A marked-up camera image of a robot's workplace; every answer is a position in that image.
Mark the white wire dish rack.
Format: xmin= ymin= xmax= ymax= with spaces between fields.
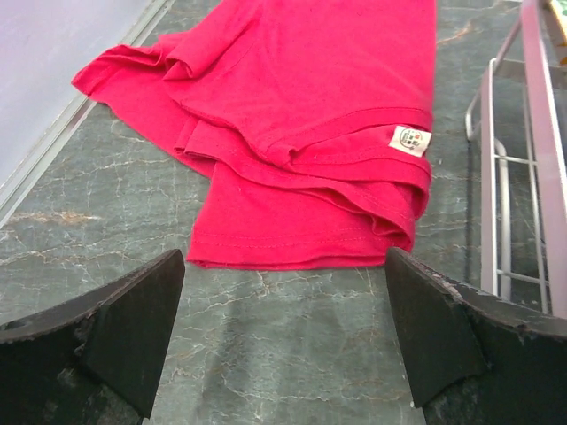
xmin=464 ymin=1 xmax=566 ymax=318

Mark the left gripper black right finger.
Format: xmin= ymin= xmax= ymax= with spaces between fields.
xmin=385 ymin=248 xmax=566 ymax=424

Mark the red folded t-shirt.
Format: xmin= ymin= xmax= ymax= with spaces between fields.
xmin=73 ymin=1 xmax=438 ymax=271

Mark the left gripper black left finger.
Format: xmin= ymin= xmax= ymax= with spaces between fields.
xmin=1 ymin=250 xmax=185 ymax=424

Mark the floral orange green bowl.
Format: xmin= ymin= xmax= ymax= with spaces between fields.
xmin=546 ymin=0 xmax=566 ymax=67

